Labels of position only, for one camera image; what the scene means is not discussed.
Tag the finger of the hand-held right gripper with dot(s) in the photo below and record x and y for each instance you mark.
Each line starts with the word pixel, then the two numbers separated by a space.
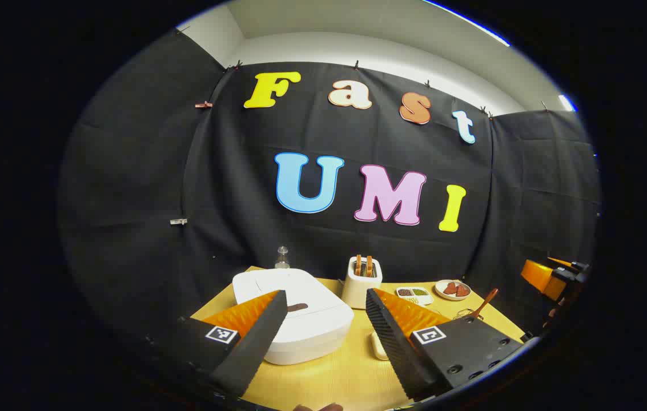
pixel 537 277
pixel 566 262

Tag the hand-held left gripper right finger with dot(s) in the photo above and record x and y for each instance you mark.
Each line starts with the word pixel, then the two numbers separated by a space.
pixel 392 342

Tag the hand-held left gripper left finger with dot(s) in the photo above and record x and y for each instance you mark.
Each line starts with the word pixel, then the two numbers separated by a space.
pixel 254 337

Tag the white rice cooker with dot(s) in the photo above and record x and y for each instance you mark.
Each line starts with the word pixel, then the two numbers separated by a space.
pixel 312 308

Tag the white divided grain dish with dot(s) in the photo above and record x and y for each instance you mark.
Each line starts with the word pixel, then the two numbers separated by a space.
pixel 414 295

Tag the white toaster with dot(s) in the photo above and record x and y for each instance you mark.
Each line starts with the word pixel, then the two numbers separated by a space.
pixel 356 291

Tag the white round plate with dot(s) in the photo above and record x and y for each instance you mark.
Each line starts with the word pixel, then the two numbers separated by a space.
pixel 440 292

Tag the red meat piece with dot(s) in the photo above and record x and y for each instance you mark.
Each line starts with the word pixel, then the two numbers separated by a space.
pixel 450 288
pixel 462 290

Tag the small glass bottle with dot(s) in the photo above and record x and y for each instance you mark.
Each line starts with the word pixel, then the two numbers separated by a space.
pixel 282 260

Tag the black backdrop cloth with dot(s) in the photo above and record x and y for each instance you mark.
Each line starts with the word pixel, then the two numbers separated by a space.
pixel 232 171

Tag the pink cloth clip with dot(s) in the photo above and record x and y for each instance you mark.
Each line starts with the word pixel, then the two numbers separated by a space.
pixel 204 105

